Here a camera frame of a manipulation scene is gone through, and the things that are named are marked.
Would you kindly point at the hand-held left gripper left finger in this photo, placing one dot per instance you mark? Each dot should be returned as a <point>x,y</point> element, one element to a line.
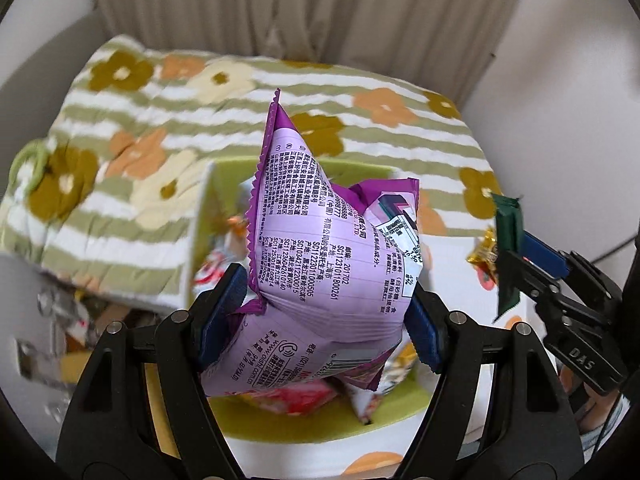
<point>225,310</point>

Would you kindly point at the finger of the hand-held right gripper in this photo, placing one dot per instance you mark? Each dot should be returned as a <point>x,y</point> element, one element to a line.
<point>542,257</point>
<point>530,275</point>

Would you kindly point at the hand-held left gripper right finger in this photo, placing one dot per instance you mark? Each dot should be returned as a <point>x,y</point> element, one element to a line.
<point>425,332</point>

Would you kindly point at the dark green snack packet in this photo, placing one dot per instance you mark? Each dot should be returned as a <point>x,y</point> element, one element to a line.
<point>507,230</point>

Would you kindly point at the pile of assorted snack bags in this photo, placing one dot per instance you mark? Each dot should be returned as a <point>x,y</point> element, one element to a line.
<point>295,395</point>

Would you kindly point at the purple snack packet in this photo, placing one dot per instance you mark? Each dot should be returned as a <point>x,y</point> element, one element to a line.
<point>320,240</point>

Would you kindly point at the yellow-green cardboard box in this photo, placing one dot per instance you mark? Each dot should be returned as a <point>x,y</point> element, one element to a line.
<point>300,422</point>

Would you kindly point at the person's right forearm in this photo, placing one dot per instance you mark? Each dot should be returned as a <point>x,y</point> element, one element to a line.
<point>600,427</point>

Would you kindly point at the gold wrapped candy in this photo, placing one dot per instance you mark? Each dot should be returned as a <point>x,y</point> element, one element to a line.
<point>487,252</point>

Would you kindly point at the colourful floor clutter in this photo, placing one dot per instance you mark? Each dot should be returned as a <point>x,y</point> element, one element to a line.
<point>55,330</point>

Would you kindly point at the green striped flower blanket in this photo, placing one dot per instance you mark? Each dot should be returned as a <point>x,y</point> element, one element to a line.
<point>150,115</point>

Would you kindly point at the beige pleated curtain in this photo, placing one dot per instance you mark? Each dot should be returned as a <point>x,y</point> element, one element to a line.
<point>300,10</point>

